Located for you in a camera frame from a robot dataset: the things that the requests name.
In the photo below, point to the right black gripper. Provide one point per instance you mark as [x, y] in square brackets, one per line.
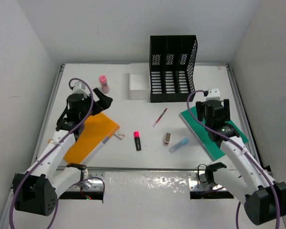
[200, 108]

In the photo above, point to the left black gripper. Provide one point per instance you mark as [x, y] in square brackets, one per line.
[102, 104]

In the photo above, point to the pink glue bottle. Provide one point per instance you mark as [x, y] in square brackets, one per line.
[104, 84]

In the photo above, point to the green notebook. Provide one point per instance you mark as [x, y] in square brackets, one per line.
[213, 151]

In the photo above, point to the small white eraser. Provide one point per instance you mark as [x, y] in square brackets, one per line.
[119, 135]

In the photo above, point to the blue transparent tube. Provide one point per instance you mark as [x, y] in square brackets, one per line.
[179, 145]

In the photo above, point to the pink black highlighter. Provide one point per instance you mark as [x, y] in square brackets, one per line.
[137, 140]

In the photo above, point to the brown white stamp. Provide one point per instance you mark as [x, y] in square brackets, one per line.
[167, 139]

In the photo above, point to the red pen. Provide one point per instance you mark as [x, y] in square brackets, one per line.
[159, 118]

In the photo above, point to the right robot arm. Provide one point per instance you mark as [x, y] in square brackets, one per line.
[263, 198]

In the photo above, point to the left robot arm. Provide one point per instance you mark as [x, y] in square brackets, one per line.
[37, 189]

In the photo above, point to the orange notebook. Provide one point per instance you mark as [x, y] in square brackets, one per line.
[98, 130]

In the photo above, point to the white storage box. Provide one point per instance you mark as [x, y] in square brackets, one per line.
[139, 81]

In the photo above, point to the black mesh file organizer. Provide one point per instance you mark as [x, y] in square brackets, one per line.
[171, 66]

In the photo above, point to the white front cover panel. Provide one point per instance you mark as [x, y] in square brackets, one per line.
[141, 200]

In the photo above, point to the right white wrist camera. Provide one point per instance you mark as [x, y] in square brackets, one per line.
[213, 94]

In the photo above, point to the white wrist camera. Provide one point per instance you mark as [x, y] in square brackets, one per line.
[80, 88]
[213, 94]

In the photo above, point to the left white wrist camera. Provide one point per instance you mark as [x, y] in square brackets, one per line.
[80, 88]

